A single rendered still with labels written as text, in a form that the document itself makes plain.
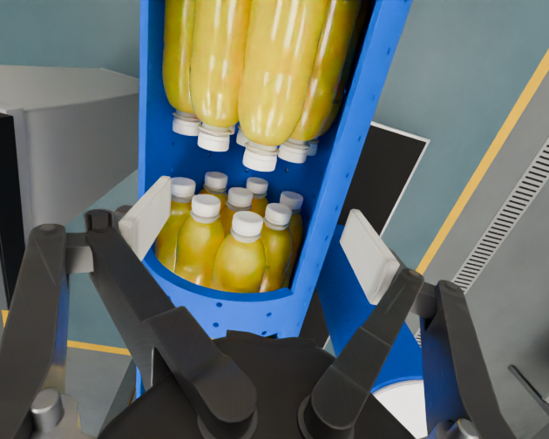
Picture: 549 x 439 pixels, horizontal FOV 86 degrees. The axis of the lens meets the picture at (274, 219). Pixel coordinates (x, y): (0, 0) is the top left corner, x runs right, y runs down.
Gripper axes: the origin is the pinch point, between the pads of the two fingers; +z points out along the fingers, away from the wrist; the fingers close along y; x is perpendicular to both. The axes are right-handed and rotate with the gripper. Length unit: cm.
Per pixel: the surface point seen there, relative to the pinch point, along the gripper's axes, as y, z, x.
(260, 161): 0.1, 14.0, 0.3
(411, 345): 55, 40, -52
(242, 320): 1.2, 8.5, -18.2
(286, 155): 3.5, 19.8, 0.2
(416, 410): 56, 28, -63
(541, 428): 315, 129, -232
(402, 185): 78, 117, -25
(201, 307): -3.9, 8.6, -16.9
